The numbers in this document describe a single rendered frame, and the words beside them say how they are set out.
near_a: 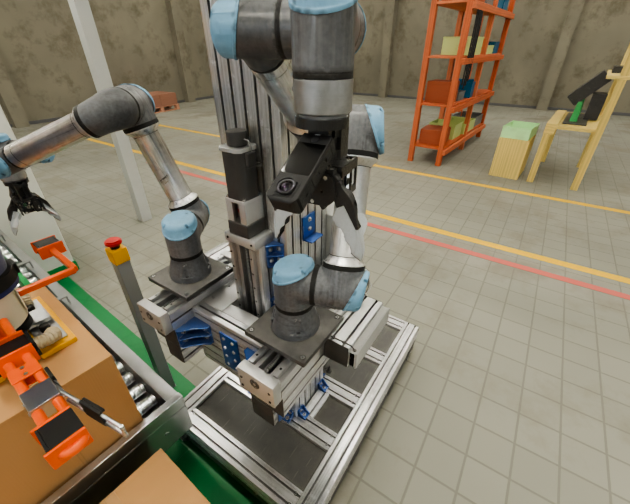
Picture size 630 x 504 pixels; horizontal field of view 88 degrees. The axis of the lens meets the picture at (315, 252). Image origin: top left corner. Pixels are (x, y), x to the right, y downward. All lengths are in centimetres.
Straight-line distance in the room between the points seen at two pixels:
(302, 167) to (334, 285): 49
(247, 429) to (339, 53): 166
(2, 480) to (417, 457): 163
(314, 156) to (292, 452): 149
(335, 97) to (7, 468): 126
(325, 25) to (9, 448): 125
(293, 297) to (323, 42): 64
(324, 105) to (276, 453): 155
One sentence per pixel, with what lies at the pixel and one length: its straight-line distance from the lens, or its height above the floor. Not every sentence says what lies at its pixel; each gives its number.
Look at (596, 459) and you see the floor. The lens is 242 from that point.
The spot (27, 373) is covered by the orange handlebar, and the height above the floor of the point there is 110.
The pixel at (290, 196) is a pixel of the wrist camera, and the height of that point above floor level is 162.
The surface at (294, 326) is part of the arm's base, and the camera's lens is 96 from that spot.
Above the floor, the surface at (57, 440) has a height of 110.
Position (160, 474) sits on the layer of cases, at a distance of 144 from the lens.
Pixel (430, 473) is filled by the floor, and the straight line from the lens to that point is 201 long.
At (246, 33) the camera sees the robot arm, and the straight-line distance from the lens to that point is 55.
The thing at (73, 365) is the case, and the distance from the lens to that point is 128.
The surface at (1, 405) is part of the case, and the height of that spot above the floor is 95.
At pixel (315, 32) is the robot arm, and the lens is 42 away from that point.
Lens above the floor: 177
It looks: 32 degrees down
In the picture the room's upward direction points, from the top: straight up
